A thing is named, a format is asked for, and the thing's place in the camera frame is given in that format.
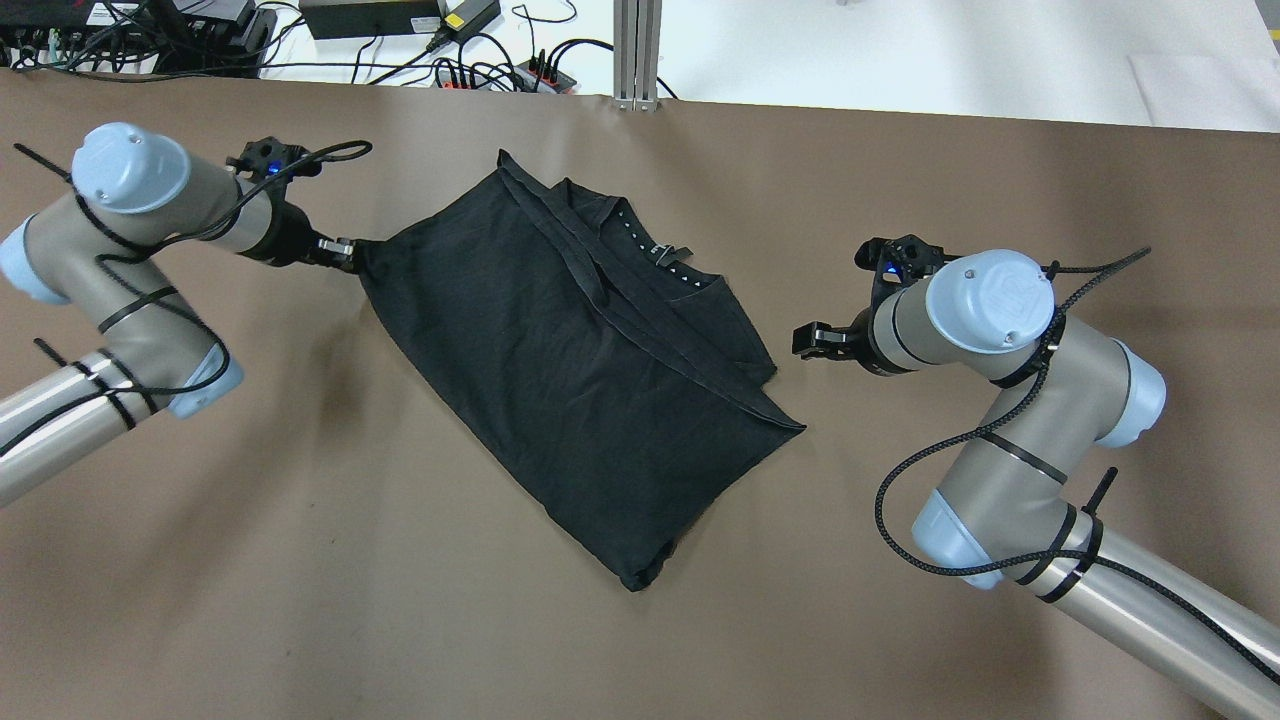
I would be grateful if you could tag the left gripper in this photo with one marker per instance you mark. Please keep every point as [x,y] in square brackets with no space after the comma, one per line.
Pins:
[290,237]

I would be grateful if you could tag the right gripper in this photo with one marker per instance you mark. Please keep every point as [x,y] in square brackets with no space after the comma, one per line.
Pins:
[862,335]

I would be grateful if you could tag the black graphic t-shirt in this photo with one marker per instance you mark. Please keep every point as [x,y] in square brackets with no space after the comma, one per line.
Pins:
[620,386]

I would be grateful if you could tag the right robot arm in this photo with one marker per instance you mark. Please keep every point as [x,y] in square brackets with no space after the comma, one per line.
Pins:
[987,505]

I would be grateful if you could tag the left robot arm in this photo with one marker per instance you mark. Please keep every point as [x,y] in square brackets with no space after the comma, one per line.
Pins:
[132,194]

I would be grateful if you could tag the black power adapter brick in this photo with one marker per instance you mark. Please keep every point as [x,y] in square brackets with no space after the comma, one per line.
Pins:
[330,20]

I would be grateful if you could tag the power strip with red switches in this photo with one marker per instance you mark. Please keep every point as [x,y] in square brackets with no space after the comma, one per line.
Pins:
[524,78]

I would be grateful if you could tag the white paper sheet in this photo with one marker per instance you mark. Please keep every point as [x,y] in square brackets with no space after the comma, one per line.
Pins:
[1205,92]

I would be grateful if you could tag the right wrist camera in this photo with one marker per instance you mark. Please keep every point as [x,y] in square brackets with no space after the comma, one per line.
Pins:
[898,264]

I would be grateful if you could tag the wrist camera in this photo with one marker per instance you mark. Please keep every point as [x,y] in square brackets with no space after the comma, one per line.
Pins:
[270,157]
[898,264]

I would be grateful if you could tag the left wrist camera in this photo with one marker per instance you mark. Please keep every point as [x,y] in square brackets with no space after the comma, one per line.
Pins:
[270,157]

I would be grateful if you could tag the aluminium frame post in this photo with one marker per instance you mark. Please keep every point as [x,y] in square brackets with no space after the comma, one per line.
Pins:
[636,42]

